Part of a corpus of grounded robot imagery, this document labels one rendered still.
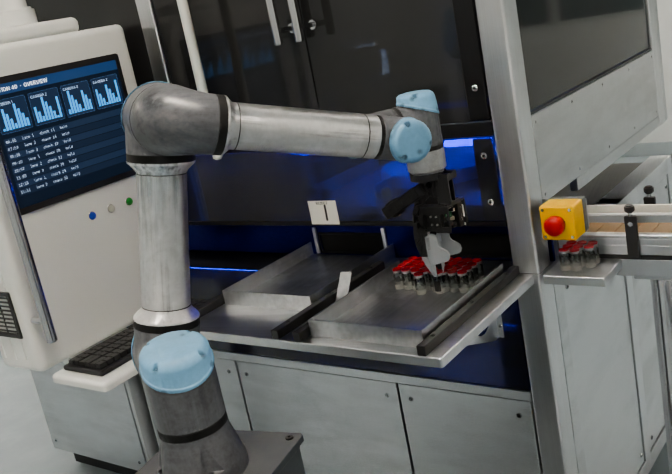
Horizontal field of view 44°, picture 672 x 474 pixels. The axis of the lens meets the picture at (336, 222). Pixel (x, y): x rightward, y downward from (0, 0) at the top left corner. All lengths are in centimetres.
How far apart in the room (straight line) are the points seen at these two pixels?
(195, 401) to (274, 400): 105
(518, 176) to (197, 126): 72
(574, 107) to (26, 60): 125
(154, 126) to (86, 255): 87
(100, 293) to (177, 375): 85
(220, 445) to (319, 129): 53
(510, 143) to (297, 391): 98
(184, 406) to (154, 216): 32
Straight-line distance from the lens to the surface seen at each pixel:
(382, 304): 175
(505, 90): 170
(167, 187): 143
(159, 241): 145
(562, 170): 190
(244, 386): 247
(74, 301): 213
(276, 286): 200
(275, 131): 133
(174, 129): 130
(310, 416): 234
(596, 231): 187
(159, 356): 138
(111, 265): 219
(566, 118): 193
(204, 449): 141
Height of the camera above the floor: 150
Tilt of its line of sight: 14 degrees down
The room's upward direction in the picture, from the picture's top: 11 degrees counter-clockwise
